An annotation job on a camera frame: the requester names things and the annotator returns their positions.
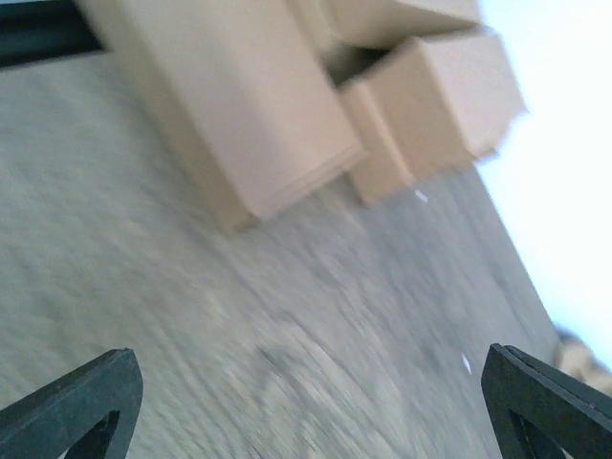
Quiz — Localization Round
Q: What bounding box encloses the folded box bottom right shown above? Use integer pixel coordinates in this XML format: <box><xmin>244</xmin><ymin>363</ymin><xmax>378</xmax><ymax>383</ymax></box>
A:
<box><xmin>339</xmin><ymin>29</ymin><xmax>527</xmax><ymax>205</ymax></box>

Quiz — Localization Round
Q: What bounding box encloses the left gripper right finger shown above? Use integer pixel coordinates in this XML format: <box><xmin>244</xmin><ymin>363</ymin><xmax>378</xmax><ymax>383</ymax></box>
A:
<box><xmin>481</xmin><ymin>343</ymin><xmax>611</xmax><ymax>458</ymax></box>

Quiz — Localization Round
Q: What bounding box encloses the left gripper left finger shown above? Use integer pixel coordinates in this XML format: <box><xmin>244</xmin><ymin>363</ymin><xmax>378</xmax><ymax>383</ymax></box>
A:
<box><xmin>1</xmin><ymin>349</ymin><xmax>143</xmax><ymax>458</ymax></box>

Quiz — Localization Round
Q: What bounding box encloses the stack of flat cardboard sheets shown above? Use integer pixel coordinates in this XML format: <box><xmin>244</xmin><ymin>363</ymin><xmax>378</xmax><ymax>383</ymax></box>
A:
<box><xmin>554</xmin><ymin>330</ymin><xmax>611</xmax><ymax>396</ymax></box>

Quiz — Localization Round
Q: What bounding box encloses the brown cardboard box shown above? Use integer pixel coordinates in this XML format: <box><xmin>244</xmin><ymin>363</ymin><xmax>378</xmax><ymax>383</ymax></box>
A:
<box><xmin>77</xmin><ymin>1</ymin><xmax>364</xmax><ymax>230</ymax></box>

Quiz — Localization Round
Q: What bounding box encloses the folded box top right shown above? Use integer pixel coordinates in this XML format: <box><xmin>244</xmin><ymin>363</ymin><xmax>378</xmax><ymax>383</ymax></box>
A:
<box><xmin>291</xmin><ymin>0</ymin><xmax>484</xmax><ymax>54</ymax></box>

